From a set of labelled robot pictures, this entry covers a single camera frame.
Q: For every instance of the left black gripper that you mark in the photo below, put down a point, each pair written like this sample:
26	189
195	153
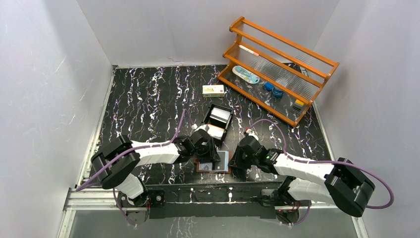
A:
212	153

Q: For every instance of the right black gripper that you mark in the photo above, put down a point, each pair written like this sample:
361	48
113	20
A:
236	159

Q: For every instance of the white gold VIP card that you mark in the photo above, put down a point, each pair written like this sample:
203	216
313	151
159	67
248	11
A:
207	167

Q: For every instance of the brown leather card holder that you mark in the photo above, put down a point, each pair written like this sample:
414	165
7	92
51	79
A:
221	166

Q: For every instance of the black card tray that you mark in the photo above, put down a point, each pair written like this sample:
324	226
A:
225	126

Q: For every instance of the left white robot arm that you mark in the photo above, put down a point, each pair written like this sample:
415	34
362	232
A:
114	163

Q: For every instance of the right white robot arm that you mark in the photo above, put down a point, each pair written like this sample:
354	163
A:
332	182

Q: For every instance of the white card in tray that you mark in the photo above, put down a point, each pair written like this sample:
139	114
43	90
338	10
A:
214	131
220	115

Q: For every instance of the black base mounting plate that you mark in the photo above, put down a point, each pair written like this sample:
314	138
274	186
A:
237	199

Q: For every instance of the small yellow white box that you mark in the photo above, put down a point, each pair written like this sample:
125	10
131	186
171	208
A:
213	91

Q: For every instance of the blue round cap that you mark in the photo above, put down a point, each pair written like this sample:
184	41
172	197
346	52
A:
268	86
277	93

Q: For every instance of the yellow black small block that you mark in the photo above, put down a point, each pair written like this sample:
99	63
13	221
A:
298	104

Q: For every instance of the light blue packaged item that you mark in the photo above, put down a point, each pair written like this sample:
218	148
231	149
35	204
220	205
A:
245	74

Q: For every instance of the orange wooden shelf rack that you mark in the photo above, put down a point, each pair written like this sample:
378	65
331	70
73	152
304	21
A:
299	72

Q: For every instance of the white pink marker pen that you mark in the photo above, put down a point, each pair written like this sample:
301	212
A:
249	51

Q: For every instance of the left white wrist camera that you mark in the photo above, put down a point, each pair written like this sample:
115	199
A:
204	127

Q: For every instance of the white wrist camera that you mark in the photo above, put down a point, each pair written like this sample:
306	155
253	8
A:
204	127
250	132

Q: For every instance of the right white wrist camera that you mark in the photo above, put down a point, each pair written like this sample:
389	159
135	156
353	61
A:
250	132

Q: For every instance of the aluminium frame rail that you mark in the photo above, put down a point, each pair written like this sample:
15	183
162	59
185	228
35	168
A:
97	199

